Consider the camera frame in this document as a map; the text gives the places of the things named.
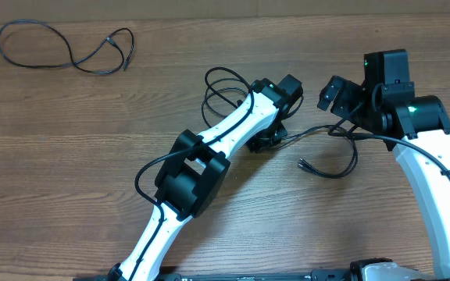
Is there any thin black USB cable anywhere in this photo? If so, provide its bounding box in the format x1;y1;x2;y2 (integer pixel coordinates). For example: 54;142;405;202
201;77;359;180

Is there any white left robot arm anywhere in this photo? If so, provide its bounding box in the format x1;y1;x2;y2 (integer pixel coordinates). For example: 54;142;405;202
107;75;303;280

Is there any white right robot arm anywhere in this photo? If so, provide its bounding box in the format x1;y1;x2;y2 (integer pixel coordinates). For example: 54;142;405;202
317;49;450;280

